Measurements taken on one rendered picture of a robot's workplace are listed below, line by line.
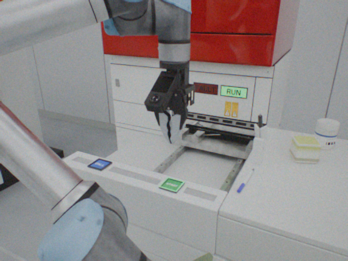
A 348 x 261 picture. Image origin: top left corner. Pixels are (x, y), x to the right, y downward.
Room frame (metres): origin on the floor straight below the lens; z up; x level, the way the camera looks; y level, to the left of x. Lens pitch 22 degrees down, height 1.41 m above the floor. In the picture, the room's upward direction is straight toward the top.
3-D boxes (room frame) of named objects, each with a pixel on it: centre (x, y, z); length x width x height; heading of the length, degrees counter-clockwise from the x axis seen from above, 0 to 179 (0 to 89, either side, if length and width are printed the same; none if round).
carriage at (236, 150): (1.14, -0.18, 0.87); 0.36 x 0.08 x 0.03; 63
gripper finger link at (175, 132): (0.68, -0.02, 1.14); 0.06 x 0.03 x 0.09; 153
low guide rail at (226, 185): (0.90, -0.21, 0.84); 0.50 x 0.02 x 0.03; 153
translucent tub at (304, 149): (0.83, -0.43, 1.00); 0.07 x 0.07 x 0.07; 83
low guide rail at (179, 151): (1.03, 0.03, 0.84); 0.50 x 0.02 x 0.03; 153
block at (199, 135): (1.17, -0.11, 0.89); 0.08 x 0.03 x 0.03; 153
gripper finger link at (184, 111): (0.66, -0.01, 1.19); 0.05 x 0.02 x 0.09; 63
